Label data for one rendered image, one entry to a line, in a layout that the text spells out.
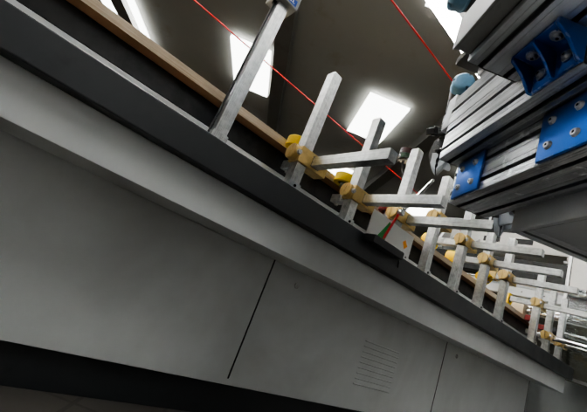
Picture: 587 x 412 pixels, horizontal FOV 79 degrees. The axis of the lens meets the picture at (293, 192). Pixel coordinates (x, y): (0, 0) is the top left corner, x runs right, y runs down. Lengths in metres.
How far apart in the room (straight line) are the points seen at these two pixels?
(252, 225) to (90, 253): 0.41
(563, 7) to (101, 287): 1.07
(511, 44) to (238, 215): 0.68
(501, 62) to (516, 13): 0.09
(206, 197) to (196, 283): 0.33
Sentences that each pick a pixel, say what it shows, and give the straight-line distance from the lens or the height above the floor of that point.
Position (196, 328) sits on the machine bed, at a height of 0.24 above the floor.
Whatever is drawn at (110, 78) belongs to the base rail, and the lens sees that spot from 0.83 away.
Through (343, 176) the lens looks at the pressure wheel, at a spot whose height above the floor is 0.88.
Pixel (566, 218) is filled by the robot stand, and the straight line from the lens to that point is 0.69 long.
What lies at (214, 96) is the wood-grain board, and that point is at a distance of 1.11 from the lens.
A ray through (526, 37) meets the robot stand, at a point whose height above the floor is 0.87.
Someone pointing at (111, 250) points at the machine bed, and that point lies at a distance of 1.05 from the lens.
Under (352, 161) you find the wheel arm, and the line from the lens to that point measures 0.93.
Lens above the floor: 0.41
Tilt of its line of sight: 16 degrees up
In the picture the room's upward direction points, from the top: 22 degrees clockwise
